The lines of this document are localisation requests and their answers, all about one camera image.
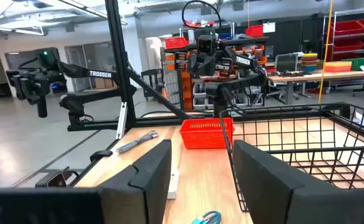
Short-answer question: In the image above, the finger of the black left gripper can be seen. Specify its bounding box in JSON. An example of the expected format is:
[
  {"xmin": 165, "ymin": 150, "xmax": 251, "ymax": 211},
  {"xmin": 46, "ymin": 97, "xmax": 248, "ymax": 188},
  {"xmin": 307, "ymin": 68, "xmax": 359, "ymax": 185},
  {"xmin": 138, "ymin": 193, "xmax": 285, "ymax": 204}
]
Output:
[
  {"xmin": 202, "ymin": 55, "xmax": 217, "ymax": 77},
  {"xmin": 187, "ymin": 54, "xmax": 202, "ymax": 77}
]

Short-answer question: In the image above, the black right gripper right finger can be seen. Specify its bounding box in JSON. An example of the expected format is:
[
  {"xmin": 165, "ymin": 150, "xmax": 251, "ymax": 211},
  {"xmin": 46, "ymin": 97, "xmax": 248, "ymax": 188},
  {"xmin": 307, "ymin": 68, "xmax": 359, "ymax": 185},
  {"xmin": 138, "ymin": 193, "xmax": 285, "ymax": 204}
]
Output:
[{"xmin": 232, "ymin": 139, "xmax": 306, "ymax": 224}]

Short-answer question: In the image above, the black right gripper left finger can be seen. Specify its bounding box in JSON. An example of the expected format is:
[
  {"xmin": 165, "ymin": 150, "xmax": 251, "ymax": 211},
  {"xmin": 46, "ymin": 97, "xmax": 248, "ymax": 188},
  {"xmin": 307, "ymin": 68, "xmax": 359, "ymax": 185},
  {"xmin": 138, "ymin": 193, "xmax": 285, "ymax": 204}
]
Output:
[{"xmin": 99, "ymin": 139, "xmax": 172, "ymax": 224}]

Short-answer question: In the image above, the plain white box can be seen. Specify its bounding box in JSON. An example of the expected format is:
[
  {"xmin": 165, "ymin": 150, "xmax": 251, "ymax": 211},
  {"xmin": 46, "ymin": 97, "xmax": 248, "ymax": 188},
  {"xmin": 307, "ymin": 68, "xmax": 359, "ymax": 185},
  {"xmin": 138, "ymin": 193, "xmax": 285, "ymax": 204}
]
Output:
[{"xmin": 167, "ymin": 167, "xmax": 180, "ymax": 200}]

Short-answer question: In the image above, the grey braided cable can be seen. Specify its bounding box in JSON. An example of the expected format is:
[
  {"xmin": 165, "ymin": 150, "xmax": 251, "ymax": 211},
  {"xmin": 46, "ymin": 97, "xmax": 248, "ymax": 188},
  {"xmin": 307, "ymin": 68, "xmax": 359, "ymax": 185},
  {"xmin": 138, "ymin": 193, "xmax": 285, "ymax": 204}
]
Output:
[{"xmin": 116, "ymin": 130, "xmax": 159, "ymax": 155}]

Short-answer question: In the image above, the blue braided cable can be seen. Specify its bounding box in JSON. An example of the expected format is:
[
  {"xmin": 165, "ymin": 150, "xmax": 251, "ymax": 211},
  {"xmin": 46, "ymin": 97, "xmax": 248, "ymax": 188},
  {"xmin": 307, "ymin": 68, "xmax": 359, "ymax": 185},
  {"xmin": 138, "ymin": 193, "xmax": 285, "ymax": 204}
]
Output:
[{"xmin": 191, "ymin": 210, "xmax": 222, "ymax": 224}]

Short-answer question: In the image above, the small red bin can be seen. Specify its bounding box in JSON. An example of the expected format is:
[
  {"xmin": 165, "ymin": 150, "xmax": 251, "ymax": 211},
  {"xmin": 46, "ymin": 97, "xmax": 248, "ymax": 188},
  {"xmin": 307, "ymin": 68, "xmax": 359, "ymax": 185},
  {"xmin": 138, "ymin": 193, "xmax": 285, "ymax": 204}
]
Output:
[
  {"xmin": 245, "ymin": 24, "xmax": 264, "ymax": 39},
  {"xmin": 164, "ymin": 37, "xmax": 189, "ymax": 50}
]

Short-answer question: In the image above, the green bin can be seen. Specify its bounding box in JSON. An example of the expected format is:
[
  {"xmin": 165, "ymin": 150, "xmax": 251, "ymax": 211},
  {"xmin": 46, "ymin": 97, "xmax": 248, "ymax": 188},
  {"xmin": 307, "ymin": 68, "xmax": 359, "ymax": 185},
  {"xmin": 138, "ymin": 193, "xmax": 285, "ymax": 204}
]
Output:
[{"xmin": 343, "ymin": 57, "xmax": 364, "ymax": 72}]

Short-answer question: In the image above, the orange parts rack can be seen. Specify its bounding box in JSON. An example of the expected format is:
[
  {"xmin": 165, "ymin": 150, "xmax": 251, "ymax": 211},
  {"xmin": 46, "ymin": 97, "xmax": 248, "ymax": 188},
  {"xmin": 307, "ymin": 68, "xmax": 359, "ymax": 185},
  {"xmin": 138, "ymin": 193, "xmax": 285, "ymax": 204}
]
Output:
[{"xmin": 166, "ymin": 43, "xmax": 266, "ymax": 111}]

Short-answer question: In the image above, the black table clamp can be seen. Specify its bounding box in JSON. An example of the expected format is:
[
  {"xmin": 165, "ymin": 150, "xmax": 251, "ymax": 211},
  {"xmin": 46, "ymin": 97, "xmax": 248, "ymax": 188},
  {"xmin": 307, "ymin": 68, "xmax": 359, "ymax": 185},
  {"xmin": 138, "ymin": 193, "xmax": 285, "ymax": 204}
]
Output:
[{"xmin": 90, "ymin": 150, "xmax": 113, "ymax": 162}]

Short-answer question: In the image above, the black computer monitor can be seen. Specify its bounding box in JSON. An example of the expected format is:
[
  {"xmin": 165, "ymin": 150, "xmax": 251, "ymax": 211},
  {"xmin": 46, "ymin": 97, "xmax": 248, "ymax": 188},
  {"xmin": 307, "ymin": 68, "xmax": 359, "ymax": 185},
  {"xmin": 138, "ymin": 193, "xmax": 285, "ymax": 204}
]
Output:
[{"xmin": 274, "ymin": 53, "xmax": 299, "ymax": 74}]

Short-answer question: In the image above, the red plastic basket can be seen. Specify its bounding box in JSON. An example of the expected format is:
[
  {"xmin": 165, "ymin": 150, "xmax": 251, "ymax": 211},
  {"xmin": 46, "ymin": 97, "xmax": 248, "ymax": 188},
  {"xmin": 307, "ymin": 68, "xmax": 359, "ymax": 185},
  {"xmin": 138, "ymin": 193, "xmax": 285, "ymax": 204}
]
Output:
[{"xmin": 179, "ymin": 117, "xmax": 235, "ymax": 150}]

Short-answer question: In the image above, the stack of coloured trays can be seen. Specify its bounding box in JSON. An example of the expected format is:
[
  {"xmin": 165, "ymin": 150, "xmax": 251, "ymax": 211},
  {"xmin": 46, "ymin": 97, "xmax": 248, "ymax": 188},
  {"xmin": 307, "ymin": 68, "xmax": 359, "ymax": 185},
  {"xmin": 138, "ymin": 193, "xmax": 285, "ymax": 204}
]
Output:
[{"xmin": 301, "ymin": 52, "xmax": 319, "ymax": 73}]

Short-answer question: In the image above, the wooden workbench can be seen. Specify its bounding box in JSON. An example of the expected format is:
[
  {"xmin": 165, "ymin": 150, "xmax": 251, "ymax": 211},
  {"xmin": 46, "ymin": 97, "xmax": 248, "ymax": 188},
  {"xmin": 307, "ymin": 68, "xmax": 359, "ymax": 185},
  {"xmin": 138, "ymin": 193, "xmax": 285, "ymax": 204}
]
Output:
[{"xmin": 267, "ymin": 70, "xmax": 364, "ymax": 105}]

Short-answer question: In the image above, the metal shelf rack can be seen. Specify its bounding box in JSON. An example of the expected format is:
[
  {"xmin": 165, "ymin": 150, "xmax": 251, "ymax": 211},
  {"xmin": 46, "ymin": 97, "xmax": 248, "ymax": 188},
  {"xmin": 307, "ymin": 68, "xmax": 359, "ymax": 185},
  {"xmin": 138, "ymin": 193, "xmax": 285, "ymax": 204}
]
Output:
[{"xmin": 321, "ymin": 9, "xmax": 364, "ymax": 63}]

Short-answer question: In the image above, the orange and yellow tray stack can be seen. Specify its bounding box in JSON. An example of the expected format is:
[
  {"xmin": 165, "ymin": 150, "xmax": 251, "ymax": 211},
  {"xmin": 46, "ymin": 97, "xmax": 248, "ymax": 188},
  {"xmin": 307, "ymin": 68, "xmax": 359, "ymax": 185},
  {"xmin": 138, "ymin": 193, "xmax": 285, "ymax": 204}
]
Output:
[{"xmin": 324, "ymin": 61, "xmax": 353, "ymax": 73}]

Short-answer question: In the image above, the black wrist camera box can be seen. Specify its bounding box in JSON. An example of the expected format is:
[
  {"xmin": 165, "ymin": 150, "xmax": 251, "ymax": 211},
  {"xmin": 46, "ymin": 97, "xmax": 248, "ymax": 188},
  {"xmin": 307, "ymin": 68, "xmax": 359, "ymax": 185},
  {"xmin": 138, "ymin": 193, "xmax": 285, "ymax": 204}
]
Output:
[{"xmin": 197, "ymin": 34, "xmax": 217, "ymax": 54}]

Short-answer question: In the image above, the black cable loop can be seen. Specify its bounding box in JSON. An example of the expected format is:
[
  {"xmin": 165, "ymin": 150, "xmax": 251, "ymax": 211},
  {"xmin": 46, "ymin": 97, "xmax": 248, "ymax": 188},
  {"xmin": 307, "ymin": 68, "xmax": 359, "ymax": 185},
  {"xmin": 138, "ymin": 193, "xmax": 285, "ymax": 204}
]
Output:
[{"xmin": 181, "ymin": 0, "xmax": 222, "ymax": 30}]

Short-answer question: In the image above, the silver metal bracket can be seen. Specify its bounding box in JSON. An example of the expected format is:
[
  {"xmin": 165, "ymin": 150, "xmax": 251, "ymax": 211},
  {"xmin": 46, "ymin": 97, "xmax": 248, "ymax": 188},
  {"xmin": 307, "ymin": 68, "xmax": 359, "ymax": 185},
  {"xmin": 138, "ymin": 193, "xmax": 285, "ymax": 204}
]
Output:
[{"xmin": 115, "ymin": 101, "xmax": 128, "ymax": 140}]

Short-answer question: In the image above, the black metal rig frame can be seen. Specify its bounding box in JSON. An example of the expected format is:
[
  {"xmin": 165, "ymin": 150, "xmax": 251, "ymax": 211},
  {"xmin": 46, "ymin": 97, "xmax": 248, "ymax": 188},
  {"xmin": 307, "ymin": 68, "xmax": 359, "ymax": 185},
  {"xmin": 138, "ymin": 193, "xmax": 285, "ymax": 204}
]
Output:
[{"xmin": 66, "ymin": 0, "xmax": 220, "ymax": 131}]

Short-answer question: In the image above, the black wire basket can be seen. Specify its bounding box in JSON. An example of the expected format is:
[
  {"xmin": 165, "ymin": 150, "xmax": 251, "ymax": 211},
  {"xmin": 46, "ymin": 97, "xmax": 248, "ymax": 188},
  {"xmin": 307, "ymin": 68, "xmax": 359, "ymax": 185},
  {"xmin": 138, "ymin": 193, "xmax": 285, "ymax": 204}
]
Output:
[{"xmin": 218, "ymin": 102, "xmax": 364, "ymax": 213}]

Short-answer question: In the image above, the yellow hanging cord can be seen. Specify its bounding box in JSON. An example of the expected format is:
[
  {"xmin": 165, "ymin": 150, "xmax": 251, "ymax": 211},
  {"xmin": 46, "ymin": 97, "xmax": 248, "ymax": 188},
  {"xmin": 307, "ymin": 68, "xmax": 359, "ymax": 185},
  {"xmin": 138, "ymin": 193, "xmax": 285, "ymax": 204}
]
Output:
[{"xmin": 317, "ymin": 0, "xmax": 335, "ymax": 105}]

